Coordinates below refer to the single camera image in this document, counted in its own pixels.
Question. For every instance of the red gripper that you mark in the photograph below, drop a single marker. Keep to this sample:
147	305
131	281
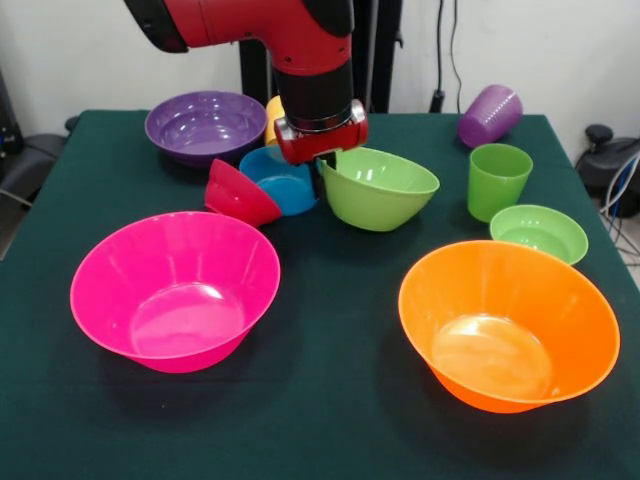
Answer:
320	145

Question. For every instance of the small blue bowl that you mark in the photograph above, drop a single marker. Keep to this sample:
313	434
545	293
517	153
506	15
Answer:
285	192

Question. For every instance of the medium green bowl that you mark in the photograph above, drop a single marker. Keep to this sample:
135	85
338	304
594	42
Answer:
380	200

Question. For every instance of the yellow cup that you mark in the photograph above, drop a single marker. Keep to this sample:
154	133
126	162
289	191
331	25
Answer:
272	120

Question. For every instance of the small red bowl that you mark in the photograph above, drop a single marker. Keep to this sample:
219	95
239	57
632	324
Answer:
240	197

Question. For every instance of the large pink bowl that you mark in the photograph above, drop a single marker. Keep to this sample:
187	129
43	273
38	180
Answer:
175	300

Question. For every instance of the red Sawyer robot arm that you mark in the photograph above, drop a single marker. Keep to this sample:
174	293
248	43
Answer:
280	30

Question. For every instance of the black robot column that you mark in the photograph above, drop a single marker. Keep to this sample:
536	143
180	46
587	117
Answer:
380	60

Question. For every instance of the purple bowl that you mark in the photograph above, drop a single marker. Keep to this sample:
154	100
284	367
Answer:
206	125

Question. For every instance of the green cup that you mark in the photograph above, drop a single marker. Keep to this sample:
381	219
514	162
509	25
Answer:
497	185

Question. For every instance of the purple cup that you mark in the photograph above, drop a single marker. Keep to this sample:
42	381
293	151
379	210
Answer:
490	117

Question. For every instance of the dark green tablecloth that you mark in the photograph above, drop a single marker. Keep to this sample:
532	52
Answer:
325	400

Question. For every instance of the large orange bowl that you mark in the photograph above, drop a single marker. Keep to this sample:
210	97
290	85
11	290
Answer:
507	330

